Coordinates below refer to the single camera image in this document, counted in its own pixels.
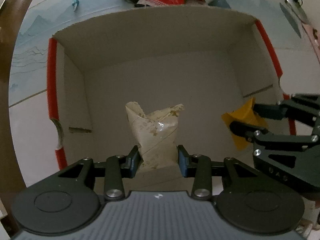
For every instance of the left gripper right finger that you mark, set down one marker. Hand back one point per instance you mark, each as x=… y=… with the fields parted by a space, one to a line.
x=196 y=166

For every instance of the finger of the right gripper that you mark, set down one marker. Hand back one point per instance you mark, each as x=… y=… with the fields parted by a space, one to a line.
x=275 y=111
x=250 y=133

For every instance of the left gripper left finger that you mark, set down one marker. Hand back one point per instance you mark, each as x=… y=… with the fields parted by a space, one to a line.
x=118 y=167

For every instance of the yellow snack packet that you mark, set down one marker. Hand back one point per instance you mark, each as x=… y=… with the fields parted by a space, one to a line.
x=245 y=116

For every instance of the beige paper snack bag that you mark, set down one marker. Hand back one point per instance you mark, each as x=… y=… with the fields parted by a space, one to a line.
x=155 y=134

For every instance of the red white cardboard box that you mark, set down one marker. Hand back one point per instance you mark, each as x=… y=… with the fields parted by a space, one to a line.
x=210 y=60

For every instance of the desk lamp base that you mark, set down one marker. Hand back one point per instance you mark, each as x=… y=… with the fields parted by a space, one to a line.
x=297 y=9

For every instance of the small teal candy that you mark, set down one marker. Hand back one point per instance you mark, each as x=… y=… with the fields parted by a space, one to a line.
x=75 y=4

